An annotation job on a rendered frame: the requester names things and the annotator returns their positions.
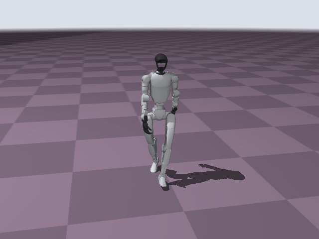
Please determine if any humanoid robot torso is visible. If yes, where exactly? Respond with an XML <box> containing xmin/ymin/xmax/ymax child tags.
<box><xmin>149</xmin><ymin>70</ymin><xmax>171</xmax><ymax>120</ymax></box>

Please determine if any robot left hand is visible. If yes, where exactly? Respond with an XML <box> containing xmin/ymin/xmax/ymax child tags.
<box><xmin>170</xmin><ymin>107</ymin><xmax>177</xmax><ymax>114</ymax></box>

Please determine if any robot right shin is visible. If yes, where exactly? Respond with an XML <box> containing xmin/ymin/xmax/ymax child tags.
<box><xmin>148</xmin><ymin>144</ymin><xmax>157</xmax><ymax>163</ymax></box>

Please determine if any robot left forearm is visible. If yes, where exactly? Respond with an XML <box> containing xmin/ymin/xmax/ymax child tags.
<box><xmin>172</xmin><ymin>96</ymin><xmax>179</xmax><ymax>109</ymax></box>

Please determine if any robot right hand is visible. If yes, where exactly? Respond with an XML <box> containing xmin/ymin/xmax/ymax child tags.
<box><xmin>142</xmin><ymin>116</ymin><xmax>152</xmax><ymax>134</ymax></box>

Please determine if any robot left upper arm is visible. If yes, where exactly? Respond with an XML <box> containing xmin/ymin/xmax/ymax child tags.
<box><xmin>170</xmin><ymin>73</ymin><xmax>180</xmax><ymax>98</ymax></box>

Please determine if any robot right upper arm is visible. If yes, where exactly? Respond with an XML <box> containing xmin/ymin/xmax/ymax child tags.
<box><xmin>142</xmin><ymin>74</ymin><xmax>151</xmax><ymax>102</ymax></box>

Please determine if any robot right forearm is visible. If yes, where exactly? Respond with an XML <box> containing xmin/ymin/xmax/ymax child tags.
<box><xmin>141</xmin><ymin>95</ymin><xmax>148</xmax><ymax>120</ymax></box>

